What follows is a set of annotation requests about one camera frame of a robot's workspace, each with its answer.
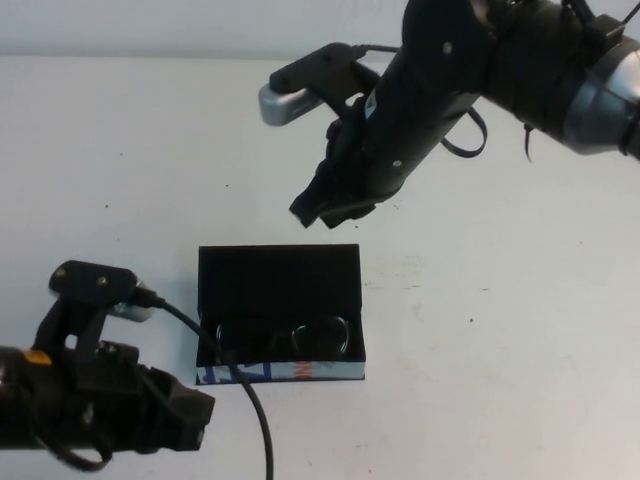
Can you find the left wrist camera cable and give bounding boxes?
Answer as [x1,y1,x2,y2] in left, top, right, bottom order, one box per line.
[132,287,275,480]

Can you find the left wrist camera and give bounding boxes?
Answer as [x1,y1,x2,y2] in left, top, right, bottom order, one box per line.
[110,282,157,322]

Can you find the camera black mount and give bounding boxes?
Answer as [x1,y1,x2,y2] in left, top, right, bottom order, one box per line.
[268,42,384,124]
[30,259,140,394]

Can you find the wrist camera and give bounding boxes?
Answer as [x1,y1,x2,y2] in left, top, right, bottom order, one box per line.
[110,282,157,322]
[257,82,324,127]

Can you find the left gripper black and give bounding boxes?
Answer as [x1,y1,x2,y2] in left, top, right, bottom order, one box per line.
[97,344,217,454]

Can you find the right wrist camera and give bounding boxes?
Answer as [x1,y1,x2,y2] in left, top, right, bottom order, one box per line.
[257,82,324,127]

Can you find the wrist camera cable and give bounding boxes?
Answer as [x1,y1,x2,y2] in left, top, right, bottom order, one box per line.
[132,287,275,480]
[349,43,401,57]

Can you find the right camera black mount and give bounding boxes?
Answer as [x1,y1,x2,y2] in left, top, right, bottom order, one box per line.
[268,42,384,124]

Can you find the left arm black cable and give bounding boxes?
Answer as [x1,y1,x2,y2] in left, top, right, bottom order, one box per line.
[27,414,115,472]

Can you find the black flat cable loop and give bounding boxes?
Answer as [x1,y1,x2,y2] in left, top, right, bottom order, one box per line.
[441,106,489,160]

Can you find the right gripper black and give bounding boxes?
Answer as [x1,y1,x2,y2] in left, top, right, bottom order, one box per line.
[290,97,401,232]

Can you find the black zip tie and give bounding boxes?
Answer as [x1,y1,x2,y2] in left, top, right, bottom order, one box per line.
[521,122,537,164]

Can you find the dark framed glasses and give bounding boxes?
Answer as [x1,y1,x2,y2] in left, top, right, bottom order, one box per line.
[215,313,351,361]

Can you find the left camera black mount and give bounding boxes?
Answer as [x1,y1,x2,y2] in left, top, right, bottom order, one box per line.
[30,259,140,394]

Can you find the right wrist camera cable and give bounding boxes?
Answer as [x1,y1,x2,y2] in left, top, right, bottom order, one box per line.
[349,43,401,57]

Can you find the black glasses case printed side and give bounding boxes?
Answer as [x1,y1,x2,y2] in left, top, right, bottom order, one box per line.
[194,243,368,386]

